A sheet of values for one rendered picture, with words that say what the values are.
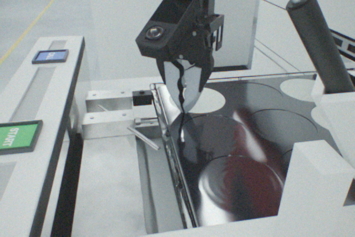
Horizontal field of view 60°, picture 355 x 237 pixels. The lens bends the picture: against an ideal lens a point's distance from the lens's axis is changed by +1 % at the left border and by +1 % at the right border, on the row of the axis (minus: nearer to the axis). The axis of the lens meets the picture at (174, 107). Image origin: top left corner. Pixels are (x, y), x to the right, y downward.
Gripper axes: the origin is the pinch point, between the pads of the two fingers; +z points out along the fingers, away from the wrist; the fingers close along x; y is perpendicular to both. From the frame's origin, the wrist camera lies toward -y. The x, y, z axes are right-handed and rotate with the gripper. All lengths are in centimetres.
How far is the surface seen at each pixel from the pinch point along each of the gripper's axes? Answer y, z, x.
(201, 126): -1.8, 1.4, -4.0
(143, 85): 20.6, 9.2, 20.7
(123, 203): -18.8, 3.3, -1.2
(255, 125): 2.2, 1.4, -11.6
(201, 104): 4.5, 1.3, -1.4
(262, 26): 62, 1, 1
